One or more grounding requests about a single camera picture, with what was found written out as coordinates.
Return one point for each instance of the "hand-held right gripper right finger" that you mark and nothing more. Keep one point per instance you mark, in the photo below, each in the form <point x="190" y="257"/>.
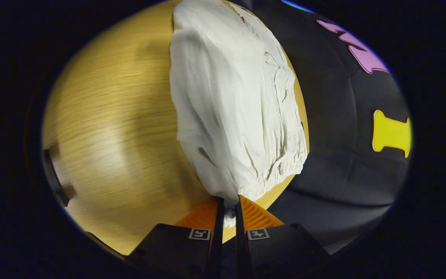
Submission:
<point x="241" y="248"/>

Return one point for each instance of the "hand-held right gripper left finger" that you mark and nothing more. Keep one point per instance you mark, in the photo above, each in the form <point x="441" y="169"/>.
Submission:
<point x="216" y="240"/>

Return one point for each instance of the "white jeans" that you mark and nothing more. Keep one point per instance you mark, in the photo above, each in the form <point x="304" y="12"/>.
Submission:
<point x="230" y="97"/>

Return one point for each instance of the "black backdrop cloth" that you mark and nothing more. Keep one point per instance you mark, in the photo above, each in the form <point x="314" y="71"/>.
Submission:
<point x="335" y="155"/>

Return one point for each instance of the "dark curved object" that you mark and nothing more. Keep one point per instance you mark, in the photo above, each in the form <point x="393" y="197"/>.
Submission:
<point x="54" y="180"/>

